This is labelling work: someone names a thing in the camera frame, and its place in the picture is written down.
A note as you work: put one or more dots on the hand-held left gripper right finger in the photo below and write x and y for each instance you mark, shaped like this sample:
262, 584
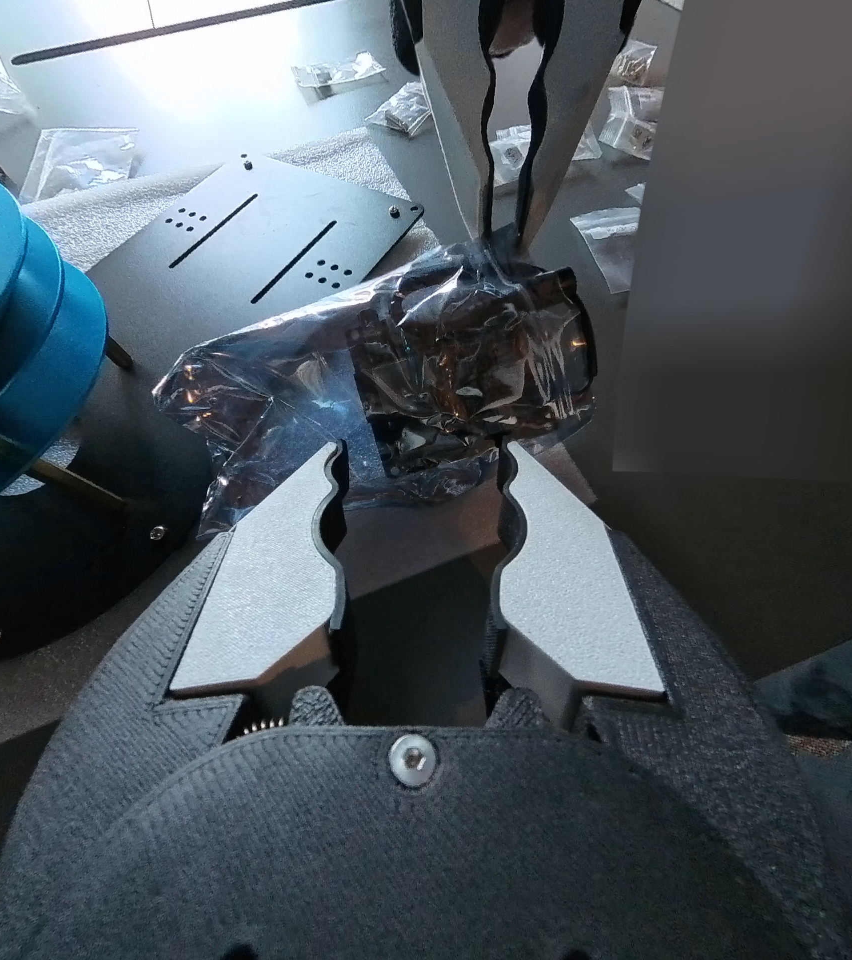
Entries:
576, 600

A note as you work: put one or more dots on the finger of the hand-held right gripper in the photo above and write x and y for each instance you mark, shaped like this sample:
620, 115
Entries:
453, 105
568, 105

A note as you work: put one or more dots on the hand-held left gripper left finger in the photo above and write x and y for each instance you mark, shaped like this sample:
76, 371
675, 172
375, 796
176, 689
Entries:
261, 600

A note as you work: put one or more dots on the silver plastic parts bag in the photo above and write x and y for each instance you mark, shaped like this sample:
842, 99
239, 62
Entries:
396, 360

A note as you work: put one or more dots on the blue toy robot arm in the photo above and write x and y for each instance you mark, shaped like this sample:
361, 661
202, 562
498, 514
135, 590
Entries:
6, 345

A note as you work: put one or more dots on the person's leg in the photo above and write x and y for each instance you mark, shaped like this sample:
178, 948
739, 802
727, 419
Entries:
846, 750

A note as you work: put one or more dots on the white foam sheet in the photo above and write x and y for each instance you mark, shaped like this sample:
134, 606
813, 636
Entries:
111, 195

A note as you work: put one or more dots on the scattered small clear parts bags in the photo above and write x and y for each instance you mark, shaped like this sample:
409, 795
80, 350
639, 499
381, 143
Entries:
74, 150

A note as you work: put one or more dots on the black metal base plate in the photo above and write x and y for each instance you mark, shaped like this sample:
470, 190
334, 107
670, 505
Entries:
231, 255

